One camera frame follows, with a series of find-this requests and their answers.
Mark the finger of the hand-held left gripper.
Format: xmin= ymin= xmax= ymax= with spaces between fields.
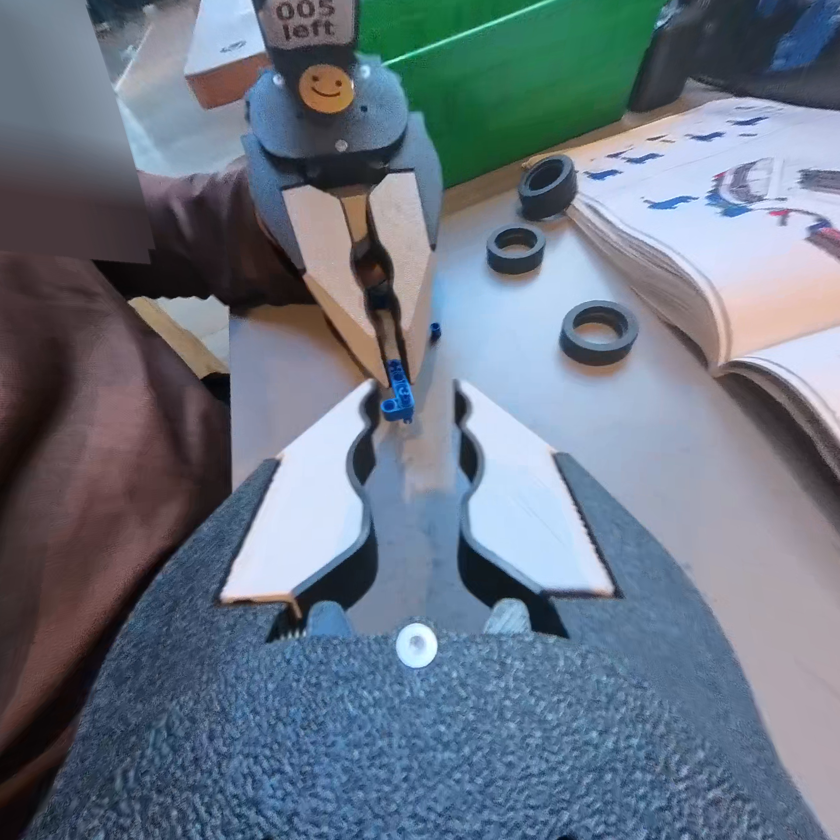
xmin=366 ymin=171 xmax=439 ymax=385
xmin=281 ymin=187 xmax=396 ymax=389

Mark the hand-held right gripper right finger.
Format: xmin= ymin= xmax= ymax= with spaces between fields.
xmin=453 ymin=379 xmax=618 ymax=599

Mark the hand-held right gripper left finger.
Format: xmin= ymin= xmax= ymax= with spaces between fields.
xmin=220 ymin=379 xmax=383 ymax=619

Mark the black rubber tyre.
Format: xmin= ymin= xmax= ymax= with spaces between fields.
xmin=486 ymin=225 xmax=546 ymax=275
xmin=518 ymin=154 xmax=578 ymax=222
xmin=560 ymin=300 xmax=639 ymax=366

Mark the blue L-shaped beam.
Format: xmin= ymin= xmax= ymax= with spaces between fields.
xmin=381 ymin=360 xmax=417 ymax=422

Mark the green box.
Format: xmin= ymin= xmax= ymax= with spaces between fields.
xmin=357 ymin=0 xmax=670 ymax=191

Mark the person's left forearm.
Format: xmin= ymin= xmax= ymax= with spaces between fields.
xmin=92 ymin=161 xmax=316 ymax=309

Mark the grey desk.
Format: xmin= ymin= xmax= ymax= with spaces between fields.
xmin=228 ymin=85 xmax=840 ymax=834

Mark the open instruction booklet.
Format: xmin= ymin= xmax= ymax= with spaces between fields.
xmin=564 ymin=97 xmax=840 ymax=480

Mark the black power adapter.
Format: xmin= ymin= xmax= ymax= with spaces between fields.
xmin=629 ymin=13 xmax=697 ymax=112

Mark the black toy car box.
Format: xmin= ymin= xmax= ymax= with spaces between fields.
xmin=689 ymin=0 xmax=840 ymax=112

